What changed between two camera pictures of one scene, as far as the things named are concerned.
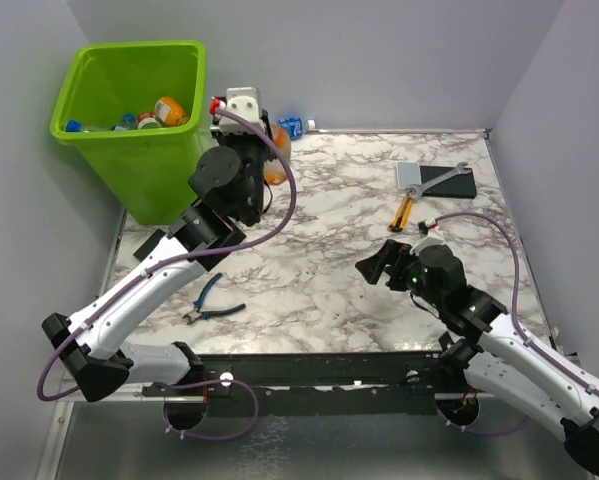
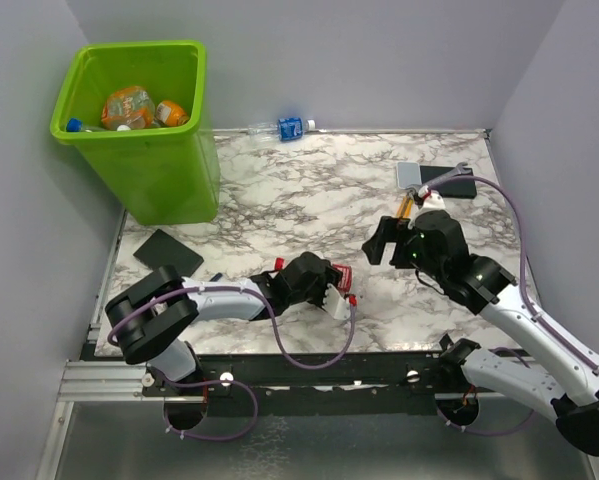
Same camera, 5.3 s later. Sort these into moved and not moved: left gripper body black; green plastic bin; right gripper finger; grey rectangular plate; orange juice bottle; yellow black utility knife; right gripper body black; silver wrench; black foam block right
Moved: left gripper body black; right gripper finger; right gripper body black
Not moved: black foam block right; grey rectangular plate; silver wrench; orange juice bottle; green plastic bin; yellow black utility knife
